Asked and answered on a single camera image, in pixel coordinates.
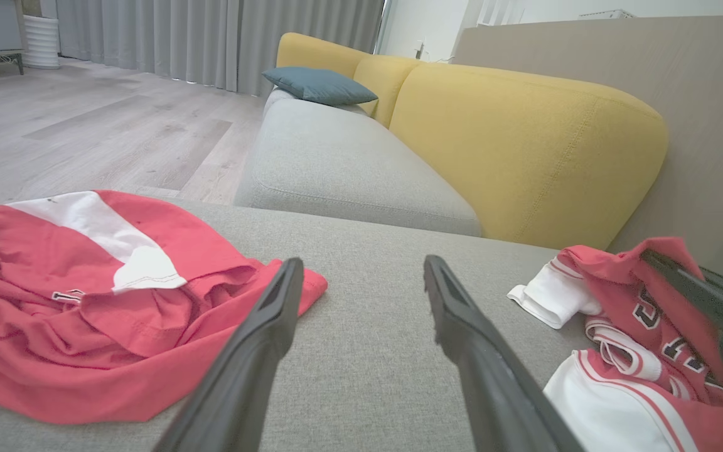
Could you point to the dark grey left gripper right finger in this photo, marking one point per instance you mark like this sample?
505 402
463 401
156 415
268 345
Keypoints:
493 389

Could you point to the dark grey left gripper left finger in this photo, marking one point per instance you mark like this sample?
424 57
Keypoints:
242 376

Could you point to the red Bulls 23 jersey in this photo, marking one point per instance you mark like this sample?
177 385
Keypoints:
612 295

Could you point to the red shorts with white stripe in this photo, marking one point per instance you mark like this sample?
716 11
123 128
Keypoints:
54 351

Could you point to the grey sofa ottoman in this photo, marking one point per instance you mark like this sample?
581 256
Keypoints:
368 351

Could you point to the grey sofa seat cushion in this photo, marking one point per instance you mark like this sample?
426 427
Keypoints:
336 163

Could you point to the large yellow sofa back cushion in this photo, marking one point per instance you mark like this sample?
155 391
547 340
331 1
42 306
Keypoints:
524 150

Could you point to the blue throw pillow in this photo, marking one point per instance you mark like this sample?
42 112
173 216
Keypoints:
321 86

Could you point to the narrow yellow sofa back cushion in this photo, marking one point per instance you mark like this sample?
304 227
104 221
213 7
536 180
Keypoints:
383 81

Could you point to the yellow sofa end back cushion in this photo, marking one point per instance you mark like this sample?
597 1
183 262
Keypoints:
311 53

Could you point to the grey pleated curtain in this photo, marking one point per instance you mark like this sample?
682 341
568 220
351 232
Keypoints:
211 37

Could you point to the white ribbed cylinder bin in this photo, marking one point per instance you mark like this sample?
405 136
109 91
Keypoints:
41 43

